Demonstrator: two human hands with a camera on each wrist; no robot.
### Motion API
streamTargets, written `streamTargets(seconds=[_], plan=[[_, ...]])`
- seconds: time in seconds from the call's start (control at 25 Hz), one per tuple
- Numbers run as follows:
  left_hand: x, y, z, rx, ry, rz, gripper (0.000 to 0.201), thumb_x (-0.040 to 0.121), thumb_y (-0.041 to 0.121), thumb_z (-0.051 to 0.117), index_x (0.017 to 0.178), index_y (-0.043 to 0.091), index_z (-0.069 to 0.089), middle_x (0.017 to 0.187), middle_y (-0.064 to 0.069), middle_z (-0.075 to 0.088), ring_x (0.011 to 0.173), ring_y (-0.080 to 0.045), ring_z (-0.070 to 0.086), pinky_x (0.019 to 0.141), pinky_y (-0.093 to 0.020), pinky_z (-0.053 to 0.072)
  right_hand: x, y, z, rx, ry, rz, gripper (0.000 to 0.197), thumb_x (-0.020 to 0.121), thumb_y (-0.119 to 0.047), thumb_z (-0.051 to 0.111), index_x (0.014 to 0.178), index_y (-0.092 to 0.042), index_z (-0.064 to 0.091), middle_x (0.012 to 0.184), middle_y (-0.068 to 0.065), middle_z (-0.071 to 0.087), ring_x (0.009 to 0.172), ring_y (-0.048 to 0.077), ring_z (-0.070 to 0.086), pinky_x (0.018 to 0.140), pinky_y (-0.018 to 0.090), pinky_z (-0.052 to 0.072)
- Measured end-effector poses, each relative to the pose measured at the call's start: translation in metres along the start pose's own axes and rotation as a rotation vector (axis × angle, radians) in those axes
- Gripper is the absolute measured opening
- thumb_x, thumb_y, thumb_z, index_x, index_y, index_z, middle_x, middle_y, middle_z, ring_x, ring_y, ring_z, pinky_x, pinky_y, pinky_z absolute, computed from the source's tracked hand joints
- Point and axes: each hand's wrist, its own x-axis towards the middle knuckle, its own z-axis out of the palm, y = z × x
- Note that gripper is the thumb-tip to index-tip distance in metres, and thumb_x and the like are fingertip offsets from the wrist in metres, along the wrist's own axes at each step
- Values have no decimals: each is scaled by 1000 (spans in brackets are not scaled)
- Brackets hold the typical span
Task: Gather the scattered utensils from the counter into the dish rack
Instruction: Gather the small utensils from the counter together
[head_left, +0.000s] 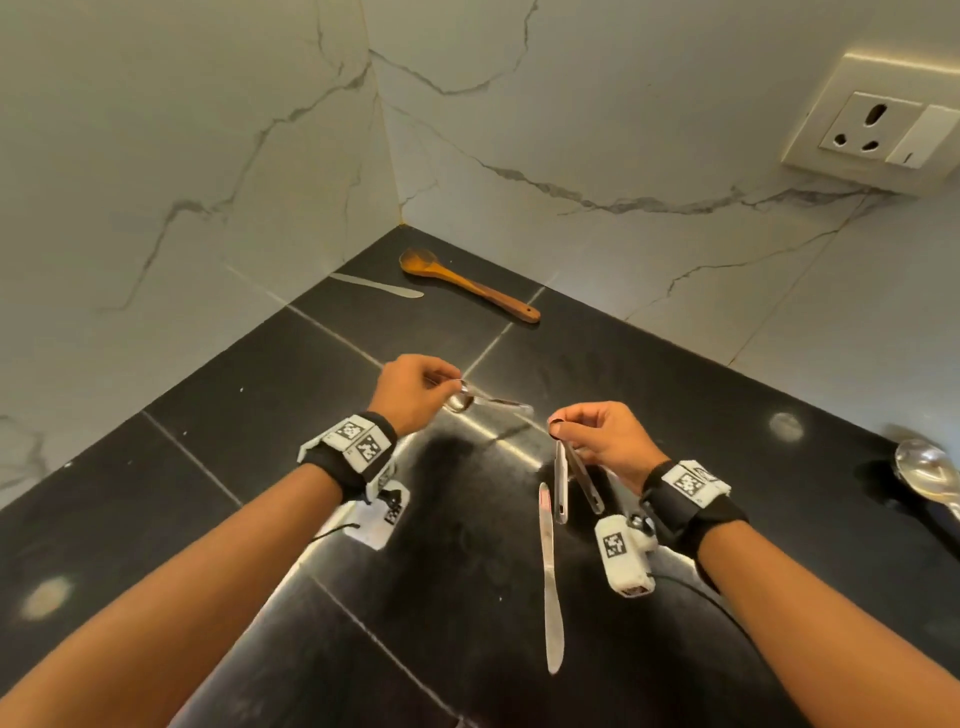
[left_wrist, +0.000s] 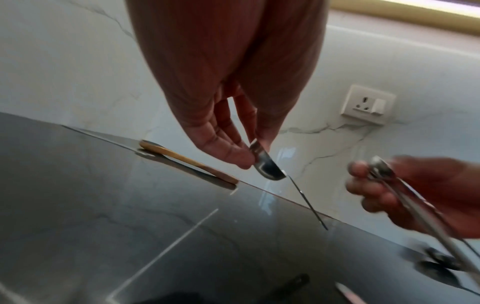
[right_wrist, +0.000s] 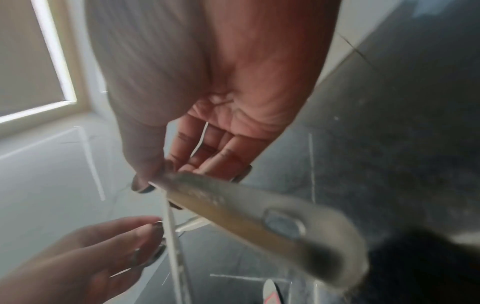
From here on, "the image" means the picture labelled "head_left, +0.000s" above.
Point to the person's left forearm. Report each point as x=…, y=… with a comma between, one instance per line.
x=165, y=600

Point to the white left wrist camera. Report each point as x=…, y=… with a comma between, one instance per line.
x=390, y=510

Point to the black left wristband with markers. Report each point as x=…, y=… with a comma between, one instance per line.
x=352, y=450

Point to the person's right forearm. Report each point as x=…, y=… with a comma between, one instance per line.
x=825, y=630

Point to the black wristband with markers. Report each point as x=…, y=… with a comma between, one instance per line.
x=690, y=502
x=352, y=450

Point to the empty white wall socket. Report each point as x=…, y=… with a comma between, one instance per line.
x=870, y=120

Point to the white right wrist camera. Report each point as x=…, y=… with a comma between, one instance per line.
x=626, y=555

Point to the orange wooden spatula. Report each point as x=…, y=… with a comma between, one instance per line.
x=420, y=262

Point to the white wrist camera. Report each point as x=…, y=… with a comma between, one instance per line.
x=626, y=555
x=390, y=510

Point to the person's right hand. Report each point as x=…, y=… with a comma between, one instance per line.
x=615, y=442

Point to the large steel ladle spoon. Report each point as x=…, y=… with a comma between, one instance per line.
x=926, y=469

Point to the steel table knife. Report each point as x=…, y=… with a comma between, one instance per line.
x=375, y=285
x=552, y=600

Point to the person's left hand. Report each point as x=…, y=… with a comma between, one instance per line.
x=409, y=390

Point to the black right wristband with markers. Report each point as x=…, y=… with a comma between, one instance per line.
x=690, y=502

